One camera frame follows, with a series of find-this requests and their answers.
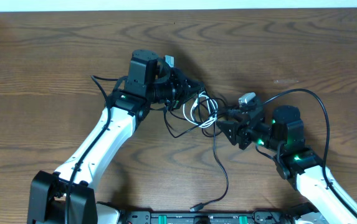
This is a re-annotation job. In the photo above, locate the white USB cable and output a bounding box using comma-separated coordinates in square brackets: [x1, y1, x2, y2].
[182, 90, 219, 129]

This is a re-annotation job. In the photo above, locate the black USB cable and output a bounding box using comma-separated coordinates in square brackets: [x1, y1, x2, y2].
[162, 88, 238, 213]

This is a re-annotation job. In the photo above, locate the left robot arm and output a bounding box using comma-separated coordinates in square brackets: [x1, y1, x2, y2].
[27, 49, 204, 223]

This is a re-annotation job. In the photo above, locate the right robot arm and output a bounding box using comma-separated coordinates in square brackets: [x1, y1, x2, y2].
[217, 98, 357, 223]

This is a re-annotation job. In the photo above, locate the black left camera cable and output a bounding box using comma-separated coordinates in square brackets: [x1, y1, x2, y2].
[64, 74, 129, 224]

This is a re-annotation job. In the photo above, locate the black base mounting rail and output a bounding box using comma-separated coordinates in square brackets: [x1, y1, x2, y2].
[117, 210, 327, 224]

